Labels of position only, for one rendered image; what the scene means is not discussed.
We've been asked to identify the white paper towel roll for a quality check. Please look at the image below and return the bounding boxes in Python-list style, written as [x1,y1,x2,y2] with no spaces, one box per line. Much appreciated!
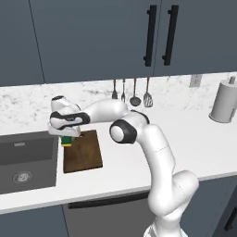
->
[208,76,237,124]

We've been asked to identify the narrow dark blue-grey cupboard door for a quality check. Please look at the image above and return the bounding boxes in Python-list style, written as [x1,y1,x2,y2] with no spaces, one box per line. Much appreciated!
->
[0,0,46,88]

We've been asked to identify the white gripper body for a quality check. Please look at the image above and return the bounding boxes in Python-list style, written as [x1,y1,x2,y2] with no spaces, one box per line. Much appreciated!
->
[47,123,82,139]

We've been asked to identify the green and yellow sponge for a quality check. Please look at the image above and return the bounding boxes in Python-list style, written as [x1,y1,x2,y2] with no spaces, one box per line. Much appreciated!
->
[60,135,75,148]

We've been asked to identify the black dishwasher handle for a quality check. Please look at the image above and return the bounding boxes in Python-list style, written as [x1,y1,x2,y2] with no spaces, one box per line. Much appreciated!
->
[67,191,152,210]

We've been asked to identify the black base cupboard handle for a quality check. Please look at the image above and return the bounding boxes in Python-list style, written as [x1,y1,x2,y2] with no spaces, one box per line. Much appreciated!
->
[223,212,237,232]

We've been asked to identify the grey hanging slotted spatula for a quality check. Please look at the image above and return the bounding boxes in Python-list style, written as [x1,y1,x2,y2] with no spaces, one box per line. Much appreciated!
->
[143,77,155,108]

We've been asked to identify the grey wall socket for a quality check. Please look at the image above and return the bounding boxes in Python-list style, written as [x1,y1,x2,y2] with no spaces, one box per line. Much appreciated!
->
[190,74,203,89]

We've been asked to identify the grey sink basin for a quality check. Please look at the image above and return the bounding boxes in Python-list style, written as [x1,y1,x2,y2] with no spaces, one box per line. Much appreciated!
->
[0,131,60,195]

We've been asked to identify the wide dark blue-grey cupboard door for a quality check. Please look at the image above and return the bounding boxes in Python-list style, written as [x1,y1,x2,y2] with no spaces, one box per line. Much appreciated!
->
[29,0,162,85]

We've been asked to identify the dark hanging fork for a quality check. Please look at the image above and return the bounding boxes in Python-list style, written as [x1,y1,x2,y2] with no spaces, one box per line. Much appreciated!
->
[120,78,127,103]

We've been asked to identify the dark blue-grey base cupboard door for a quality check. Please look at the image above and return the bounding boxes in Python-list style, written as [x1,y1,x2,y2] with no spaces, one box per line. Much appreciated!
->
[0,205,69,237]
[212,181,237,237]
[180,176,234,237]

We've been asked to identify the grey dishwasher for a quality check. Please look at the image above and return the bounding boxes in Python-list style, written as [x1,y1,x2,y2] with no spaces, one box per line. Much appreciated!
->
[62,189,156,237]

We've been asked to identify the dark hanging ladle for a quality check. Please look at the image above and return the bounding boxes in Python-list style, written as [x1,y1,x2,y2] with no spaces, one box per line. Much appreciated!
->
[129,78,143,107]

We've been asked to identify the brown wooden cutting board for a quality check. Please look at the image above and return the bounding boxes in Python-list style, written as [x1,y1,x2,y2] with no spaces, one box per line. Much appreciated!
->
[62,129,104,174]

